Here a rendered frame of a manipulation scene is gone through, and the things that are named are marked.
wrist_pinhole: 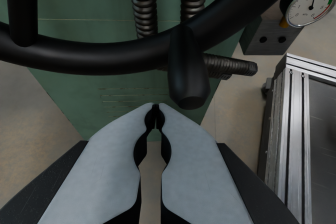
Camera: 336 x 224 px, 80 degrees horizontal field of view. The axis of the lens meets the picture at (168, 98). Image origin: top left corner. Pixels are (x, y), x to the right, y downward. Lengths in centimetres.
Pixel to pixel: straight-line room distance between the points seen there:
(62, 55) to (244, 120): 89
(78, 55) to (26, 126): 88
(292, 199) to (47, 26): 70
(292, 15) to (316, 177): 54
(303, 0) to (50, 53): 30
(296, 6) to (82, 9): 31
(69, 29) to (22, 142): 68
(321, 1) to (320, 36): 130
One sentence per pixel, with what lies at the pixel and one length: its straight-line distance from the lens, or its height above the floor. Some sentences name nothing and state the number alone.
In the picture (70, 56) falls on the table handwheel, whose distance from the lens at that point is 18.
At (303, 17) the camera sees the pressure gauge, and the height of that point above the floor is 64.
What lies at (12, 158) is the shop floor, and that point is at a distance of 100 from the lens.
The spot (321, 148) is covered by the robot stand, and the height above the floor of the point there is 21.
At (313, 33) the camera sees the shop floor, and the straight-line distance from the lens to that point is 165.
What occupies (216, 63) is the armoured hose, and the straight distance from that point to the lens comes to 29.
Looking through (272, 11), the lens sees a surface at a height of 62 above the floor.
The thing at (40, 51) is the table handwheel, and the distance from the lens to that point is 18.
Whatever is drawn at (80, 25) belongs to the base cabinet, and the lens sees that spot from 40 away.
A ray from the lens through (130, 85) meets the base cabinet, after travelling 51.
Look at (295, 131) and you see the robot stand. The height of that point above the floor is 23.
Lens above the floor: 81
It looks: 57 degrees down
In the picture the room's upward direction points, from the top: 6 degrees clockwise
